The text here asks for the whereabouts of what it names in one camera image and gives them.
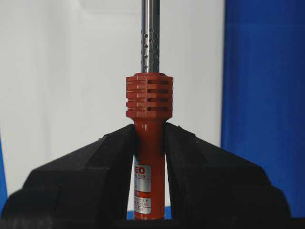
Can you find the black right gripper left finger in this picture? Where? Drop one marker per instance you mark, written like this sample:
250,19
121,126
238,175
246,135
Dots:
85,189

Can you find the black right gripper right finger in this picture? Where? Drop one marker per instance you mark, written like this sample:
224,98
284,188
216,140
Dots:
211,188

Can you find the red handled soldering iron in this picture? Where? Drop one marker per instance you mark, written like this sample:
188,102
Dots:
149,104

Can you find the large white base board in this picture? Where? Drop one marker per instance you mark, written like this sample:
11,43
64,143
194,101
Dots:
63,65

